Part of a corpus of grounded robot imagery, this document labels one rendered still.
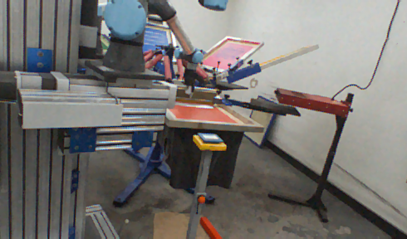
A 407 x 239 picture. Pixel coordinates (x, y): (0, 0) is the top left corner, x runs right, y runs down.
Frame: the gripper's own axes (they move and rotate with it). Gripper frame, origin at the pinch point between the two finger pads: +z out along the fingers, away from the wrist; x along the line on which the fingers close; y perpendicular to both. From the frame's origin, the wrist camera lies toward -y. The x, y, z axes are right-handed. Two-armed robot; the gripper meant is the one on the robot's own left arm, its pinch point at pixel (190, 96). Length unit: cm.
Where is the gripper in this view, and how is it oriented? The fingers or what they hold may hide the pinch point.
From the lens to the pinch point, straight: 209.0
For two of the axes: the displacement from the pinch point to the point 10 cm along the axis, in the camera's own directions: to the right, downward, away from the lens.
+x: 3.2, 3.1, -9.0
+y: -9.3, -0.6, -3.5
